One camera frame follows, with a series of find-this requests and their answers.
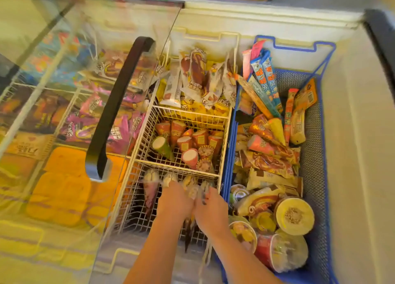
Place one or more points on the person's right hand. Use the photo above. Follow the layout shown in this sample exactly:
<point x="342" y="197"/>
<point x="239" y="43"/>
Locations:
<point x="213" y="216"/>

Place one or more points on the pile of blue colourful packets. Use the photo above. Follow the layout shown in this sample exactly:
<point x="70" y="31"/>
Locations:
<point x="52" y="58"/>

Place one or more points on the pile of pink packets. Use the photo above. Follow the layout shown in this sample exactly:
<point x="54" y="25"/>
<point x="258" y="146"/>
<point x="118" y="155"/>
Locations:
<point x="89" y="123"/>

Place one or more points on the chocolate sundae cup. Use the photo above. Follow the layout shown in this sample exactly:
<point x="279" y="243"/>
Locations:
<point x="204" y="165"/>
<point x="206" y="151"/>

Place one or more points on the pink wrapped ice cream cone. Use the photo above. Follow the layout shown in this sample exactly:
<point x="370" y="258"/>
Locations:
<point x="190" y="158"/>

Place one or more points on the person's left forearm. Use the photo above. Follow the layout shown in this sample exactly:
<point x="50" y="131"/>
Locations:
<point x="154" y="253"/>

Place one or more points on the pale yellow ice bar packet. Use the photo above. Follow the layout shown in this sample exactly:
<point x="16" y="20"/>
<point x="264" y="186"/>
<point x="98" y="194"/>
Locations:
<point x="297" y="126"/>

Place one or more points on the blue mesh basket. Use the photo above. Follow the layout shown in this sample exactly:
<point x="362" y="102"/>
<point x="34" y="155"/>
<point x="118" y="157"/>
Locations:
<point x="311" y="157"/>

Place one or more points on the blue ice pop tube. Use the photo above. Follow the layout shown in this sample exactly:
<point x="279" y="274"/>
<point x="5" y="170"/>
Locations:
<point x="260" y="80"/>
<point x="271" y="77"/>

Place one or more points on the long orange ice bar packet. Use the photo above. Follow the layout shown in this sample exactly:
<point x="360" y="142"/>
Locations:
<point x="253" y="95"/>

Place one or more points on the fruit print ice cream cup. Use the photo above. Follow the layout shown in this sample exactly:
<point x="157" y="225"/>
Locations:
<point x="243" y="233"/>

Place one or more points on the tan cardboard ice cream box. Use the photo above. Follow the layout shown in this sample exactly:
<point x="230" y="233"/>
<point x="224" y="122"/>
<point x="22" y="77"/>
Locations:
<point x="27" y="146"/>

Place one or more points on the pink cone packet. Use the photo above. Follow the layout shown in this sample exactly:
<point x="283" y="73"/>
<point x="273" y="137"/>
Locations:
<point x="265" y="146"/>

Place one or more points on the red orange stick packet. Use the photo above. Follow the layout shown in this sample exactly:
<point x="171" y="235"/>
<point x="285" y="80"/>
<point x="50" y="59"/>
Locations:
<point x="289" y="114"/>

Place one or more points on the pink ice pop packet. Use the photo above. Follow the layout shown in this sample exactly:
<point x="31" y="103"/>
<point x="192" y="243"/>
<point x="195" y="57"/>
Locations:
<point x="251" y="57"/>

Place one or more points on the person's right fingers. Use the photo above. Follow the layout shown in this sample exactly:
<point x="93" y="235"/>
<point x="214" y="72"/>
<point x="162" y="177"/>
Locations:
<point x="212" y="194"/>

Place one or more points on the white brown ice cream packet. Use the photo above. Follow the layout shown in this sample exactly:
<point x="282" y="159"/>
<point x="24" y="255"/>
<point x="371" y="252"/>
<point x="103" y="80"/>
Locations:
<point x="259" y="200"/>

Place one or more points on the group of orange wrapped cones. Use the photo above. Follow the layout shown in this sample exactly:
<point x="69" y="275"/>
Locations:
<point x="185" y="135"/>

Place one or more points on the stack of yellow boxes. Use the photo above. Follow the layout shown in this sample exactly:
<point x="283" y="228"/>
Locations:
<point x="68" y="185"/>

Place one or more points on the pile of ice cream bar packets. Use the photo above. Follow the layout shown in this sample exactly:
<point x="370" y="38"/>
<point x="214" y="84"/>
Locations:
<point x="197" y="80"/>

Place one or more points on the red cup with clear lid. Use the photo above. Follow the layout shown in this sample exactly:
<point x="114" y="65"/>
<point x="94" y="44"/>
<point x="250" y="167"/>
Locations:
<point x="280" y="251"/>

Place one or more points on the orange flat packet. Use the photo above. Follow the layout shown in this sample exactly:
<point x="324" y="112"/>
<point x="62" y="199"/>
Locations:
<point x="307" y="95"/>

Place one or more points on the clear ice cream cone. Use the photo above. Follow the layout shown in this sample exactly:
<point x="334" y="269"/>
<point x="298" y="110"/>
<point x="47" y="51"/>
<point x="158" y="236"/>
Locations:
<point x="204" y="188"/>

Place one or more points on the dark ice cream cone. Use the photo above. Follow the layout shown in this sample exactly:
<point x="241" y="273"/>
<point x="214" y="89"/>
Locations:
<point x="188" y="231"/>

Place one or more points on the purple wrapped ice cream cone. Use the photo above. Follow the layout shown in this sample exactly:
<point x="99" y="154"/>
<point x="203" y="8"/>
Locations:
<point x="151" y="191"/>

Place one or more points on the person's left hand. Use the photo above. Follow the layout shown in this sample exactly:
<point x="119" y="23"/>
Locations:
<point x="174" y="203"/>

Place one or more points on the yellow orange cone packet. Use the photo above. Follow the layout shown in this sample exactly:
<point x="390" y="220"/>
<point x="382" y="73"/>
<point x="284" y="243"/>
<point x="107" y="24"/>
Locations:
<point x="271" y="128"/>

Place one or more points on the pile of brown white packets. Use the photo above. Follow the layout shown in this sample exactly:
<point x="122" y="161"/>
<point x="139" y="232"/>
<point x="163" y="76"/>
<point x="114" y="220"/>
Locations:
<point x="120" y="68"/>

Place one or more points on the pile of dark brown packets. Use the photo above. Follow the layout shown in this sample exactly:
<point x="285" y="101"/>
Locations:
<point x="34" y="108"/>

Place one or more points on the glass sliding freezer lid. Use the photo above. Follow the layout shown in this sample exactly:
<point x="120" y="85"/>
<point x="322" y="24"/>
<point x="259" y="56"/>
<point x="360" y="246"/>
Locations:
<point x="46" y="132"/>

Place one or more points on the white chest freezer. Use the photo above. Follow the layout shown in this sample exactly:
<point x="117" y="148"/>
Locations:
<point x="348" y="139"/>

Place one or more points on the brown patterned ice cream packet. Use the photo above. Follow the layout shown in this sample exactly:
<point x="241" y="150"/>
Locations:
<point x="268" y="163"/>

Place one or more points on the person's right forearm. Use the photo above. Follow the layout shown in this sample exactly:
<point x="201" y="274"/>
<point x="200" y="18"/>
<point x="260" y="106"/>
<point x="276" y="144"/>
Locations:
<point x="237" y="262"/>

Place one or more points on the yellow ice cream cup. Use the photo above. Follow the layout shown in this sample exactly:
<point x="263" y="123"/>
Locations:
<point x="264" y="222"/>

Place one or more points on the green wrapped ice cream cone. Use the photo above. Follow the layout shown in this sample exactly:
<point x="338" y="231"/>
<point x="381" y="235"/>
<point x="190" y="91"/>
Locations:
<point x="162" y="146"/>

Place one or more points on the melon print ice cream cup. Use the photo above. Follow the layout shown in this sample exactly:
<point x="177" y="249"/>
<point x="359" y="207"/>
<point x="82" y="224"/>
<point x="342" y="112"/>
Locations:
<point x="294" y="216"/>

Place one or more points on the white topped ice cream cone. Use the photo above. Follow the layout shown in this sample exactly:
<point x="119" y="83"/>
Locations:
<point x="169" y="178"/>

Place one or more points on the small silver lidded cup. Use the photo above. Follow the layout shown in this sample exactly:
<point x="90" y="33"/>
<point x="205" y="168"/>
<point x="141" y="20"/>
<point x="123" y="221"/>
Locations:
<point x="239" y="193"/>

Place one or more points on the person's left fingers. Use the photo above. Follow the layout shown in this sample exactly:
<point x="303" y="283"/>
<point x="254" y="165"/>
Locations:
<point x="172" y="185"/>

